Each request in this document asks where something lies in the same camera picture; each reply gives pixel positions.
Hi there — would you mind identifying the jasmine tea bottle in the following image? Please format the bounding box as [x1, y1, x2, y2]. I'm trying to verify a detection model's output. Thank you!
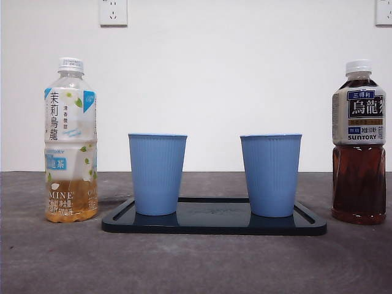
[43, 56, 99, 224]

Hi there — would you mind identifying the dark oolong tea bottle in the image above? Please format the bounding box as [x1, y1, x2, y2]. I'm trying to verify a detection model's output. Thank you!
[331, 59, 387, 227]

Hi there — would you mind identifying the blue ribbed plastic cup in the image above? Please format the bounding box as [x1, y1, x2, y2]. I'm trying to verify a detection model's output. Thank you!
[127, 132, 188, 216]
[239, 133, 304, 219]

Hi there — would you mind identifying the dark blue rectangular tray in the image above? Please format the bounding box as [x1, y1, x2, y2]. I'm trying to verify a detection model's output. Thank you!
[101, 197, 328, 236]

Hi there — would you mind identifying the white wall socket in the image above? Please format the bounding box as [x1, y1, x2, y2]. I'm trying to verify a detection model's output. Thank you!
[98, 0, 129, 27]
[375, 0, 392, 26]

